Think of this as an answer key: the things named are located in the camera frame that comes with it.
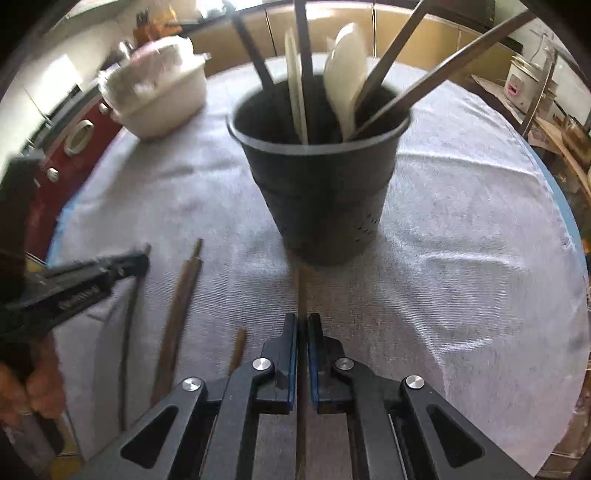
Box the dark wooden chopstick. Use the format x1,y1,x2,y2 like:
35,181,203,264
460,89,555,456
294,0,318,145

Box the white ceramic spoon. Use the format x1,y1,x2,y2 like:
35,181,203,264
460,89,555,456
322,23,368,141

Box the grey tablecloth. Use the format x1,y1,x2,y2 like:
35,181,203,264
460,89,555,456
55,65,589,474

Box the brown wooden chopstick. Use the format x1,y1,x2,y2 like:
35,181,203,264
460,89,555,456
355,0,435,112

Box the white rice cooker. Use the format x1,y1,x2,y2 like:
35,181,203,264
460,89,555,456
504,54,543,113

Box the left hand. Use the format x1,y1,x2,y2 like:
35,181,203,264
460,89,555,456
1,334,66,428

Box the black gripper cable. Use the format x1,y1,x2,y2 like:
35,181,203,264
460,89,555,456
117,244,153,432

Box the yellow lower cabinets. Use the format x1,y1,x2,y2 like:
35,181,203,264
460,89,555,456
184,2,518,86

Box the plastic wrapped bowl stack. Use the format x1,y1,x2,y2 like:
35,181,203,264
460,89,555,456
98,36,195,112

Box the dark brown chopstick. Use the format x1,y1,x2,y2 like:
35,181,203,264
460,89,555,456
349,9,537,140

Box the wooden knife block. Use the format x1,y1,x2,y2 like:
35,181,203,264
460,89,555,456
133,10,160,47

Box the black utensil holder cup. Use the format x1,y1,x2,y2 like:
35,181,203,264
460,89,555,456
228,77,412,265

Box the dark red oven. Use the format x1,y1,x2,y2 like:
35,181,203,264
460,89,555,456
25,92,121,260

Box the metal storage rack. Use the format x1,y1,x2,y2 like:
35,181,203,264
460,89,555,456
470,37,590,200

